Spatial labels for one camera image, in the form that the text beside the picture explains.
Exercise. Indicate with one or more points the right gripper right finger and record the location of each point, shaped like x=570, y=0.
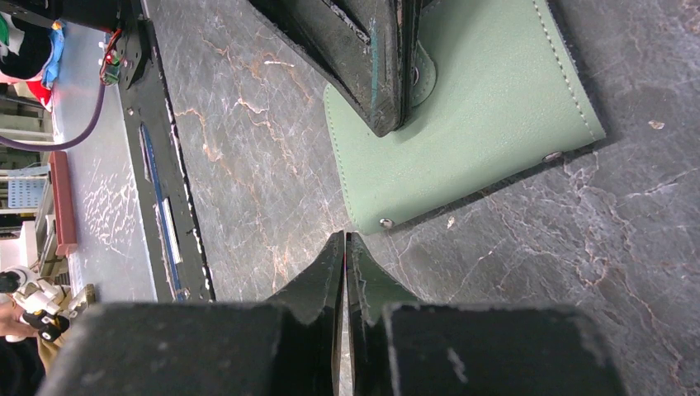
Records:
x=403, y=346

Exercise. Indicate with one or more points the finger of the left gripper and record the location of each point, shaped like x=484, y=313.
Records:
x=411, y=10
x=357, y=46

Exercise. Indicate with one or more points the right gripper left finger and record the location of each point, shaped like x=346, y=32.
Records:
x=287, y=344

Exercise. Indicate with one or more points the green card holder wallet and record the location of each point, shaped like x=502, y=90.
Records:
x=498, y=93

